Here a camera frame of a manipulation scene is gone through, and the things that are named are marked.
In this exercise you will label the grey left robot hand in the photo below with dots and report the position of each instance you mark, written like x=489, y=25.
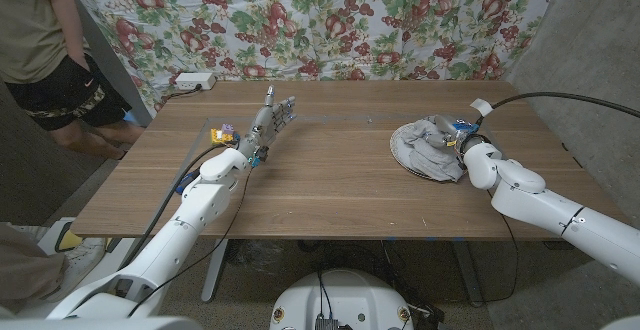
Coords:
x=265, y=127

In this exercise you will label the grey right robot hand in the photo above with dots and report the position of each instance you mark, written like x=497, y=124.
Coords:
x=450, y=126

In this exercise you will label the grey shirt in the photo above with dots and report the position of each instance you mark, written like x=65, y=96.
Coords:
x=430, y=162

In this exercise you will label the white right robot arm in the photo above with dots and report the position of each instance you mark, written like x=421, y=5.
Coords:
x=550, y=210

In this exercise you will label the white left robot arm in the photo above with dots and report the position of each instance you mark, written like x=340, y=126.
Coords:
x=185, y=230

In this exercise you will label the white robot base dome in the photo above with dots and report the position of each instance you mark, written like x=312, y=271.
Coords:
x=345, y=295

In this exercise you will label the white paper plate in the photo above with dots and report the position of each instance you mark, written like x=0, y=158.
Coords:
x=397, y=145

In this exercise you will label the person in beige shirt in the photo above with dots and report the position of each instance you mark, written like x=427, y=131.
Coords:
x=30, y=30

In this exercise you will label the purple toy block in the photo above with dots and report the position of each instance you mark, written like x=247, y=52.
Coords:
x=227, y=128

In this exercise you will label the yellow toy block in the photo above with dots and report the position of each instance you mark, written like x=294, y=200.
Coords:
x=220, y=138

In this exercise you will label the white power strip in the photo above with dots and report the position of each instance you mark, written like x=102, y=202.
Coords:
x=192, y=81

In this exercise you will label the floral fruit print backdrop cloth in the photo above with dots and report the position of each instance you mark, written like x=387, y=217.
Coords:
x=320, y=30

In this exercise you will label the blue floor object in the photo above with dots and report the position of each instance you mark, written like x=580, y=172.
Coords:
x=129, y=117

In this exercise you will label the grey table leg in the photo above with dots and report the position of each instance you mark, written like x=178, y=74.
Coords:
x=214, y=275
x=467, y=275

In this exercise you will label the white yellow floor object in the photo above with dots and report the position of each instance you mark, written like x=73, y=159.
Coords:
x=70, y=241

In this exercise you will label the white robot chest edge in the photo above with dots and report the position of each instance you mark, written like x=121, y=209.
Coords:
x=100, y=325

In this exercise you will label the person in brown trousers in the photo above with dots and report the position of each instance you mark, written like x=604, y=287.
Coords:
x=25, y=275

